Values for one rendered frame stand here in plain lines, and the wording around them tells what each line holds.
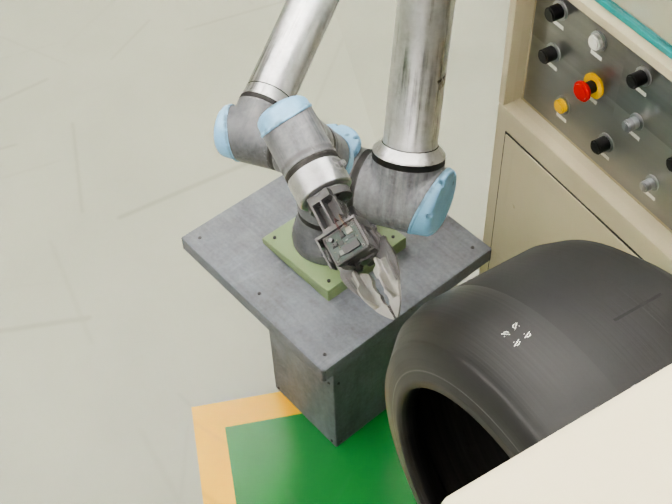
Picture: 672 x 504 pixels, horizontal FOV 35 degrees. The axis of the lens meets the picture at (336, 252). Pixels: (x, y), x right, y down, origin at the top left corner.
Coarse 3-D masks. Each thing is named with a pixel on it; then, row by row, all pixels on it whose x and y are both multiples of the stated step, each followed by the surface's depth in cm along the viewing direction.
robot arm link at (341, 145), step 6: (336, 132) 177; (336, 138) 173; (342, 138) 178; (336, 144) 172; (342, 144) 176; (348, 144) 179; (336, 150) 173; (342, 150) 175; (348, 150) 178; (342, 156) 176; (348, 156) 178; (348, 162) 178; (276, 168) 179; (348, 168) 180
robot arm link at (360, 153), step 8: (336, 128) 226; (344, 128) 226; (344, 136) 224; (352, 136) 223; (352, 144) 221; (360, 144) 222; (360, 152) 222; (368, 152) 222; (360, 160) 221; (352, 168) 220; (360, 168) 219; (352, 176) 219; (352, 184) 219; (352, 192) 220; (352, 200) 220; (304, 216) 231
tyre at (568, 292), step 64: (576, 256) 131; (448, 320) 128; (512, 320) 122; (576, 320) 121; (640, 320) 120; (448, 384) 127; (512, 384) 118; (576, 384) 114; (448, 448) 163; (512, 448) 118
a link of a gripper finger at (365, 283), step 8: (352, 272) 161; (352, 280) 162; (360, 280) 161; (368, 280) 161; (360, 288) 158; (368, 288) 161; (360, 296) 157; (368, 296) 159; (376, 296) 161; (368, 304) 161; (376, 304) 160; (384, 304) 160; (384, 312) 160; (392, 312) 160
